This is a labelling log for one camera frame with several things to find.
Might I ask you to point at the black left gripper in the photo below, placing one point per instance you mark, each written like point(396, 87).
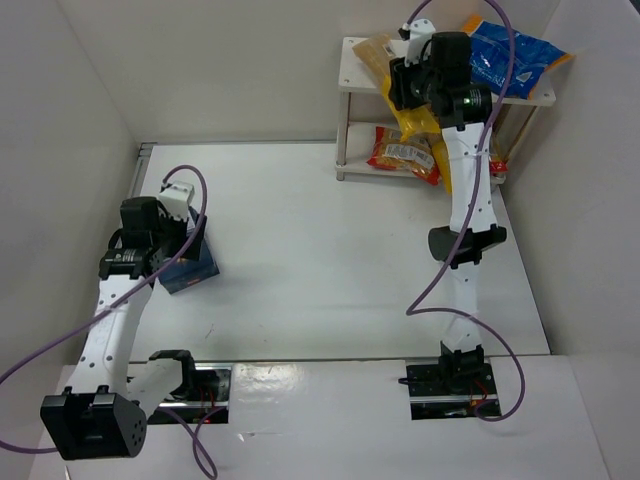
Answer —
point(189, 242)

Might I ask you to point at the blue pasta bag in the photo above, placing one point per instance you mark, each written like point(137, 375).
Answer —
point(490, 58)

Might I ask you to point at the blue Barilla pasta box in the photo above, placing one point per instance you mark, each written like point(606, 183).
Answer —
point(183, 274)

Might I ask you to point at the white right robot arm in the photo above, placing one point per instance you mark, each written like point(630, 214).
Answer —
point(436, 72)

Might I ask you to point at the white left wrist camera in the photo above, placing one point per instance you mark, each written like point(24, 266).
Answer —
point(176, 198)

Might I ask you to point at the tan pasta bag on shelf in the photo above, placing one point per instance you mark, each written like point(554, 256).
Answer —
point(376, 53)

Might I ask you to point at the white two-tier shelf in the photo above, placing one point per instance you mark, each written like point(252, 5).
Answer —
point(362, 109)

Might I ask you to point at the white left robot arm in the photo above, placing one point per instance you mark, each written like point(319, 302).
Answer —
point(102, 412)

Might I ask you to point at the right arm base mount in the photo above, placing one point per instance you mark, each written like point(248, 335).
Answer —
point(432, 397)

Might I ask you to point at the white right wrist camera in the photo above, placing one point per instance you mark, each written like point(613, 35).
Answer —
point(416, 34)

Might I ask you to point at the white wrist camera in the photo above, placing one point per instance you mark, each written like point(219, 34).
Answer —
point(416, 34)
point(176, 198)

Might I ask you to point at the yellow pasta bag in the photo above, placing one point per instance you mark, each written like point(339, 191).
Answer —
point(411, 122)

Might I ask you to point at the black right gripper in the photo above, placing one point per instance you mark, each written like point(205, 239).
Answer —
point(400, 84)

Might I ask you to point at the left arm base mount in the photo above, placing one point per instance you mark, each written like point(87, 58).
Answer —
point(209, 395)

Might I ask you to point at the red orange pasta bag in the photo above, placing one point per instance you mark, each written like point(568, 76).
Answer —
point(391, 153)

